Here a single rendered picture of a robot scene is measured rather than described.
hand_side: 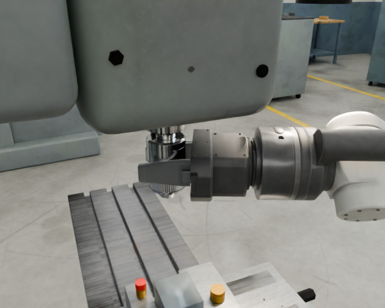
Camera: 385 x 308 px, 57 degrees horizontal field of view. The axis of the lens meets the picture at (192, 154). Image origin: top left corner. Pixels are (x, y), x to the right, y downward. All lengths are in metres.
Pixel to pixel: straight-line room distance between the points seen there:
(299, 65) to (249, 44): 4.96
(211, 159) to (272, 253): 1.90
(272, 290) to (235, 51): 0.43
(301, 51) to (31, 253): 4.16
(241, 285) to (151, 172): 0.30
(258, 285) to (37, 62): 0.51
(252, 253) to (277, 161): 1.86
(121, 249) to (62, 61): 0.62
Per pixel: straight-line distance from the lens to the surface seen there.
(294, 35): 5.11
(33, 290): 2.16
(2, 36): 0.26
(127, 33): 0.28
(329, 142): 0.39
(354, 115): 0.46
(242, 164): 0.39
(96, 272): 0.78
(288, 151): 0.40
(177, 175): 0.41
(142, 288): 0.55
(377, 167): 0.44
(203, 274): 0.60
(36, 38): 0.26
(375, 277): 2.29
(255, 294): 0.63
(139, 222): 0.90
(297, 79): 5.31
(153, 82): 0.29
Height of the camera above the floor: 1.43
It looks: 25 degrees down
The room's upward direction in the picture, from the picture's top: straight up
